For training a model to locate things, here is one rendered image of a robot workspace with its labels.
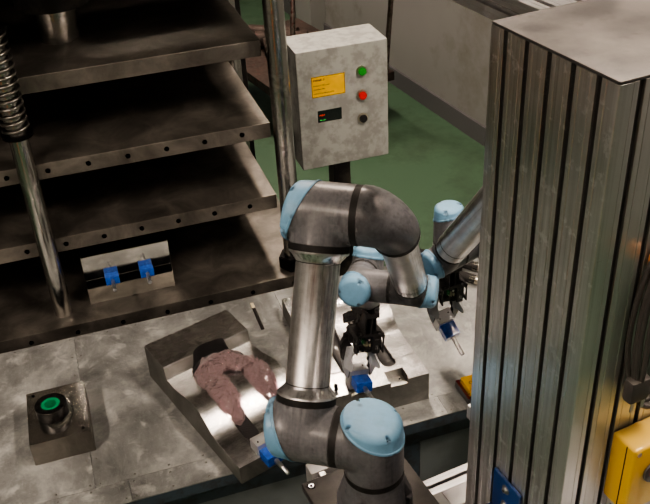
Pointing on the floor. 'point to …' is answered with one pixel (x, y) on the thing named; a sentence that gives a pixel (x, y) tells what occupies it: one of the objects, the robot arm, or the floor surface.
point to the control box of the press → (338, 99)
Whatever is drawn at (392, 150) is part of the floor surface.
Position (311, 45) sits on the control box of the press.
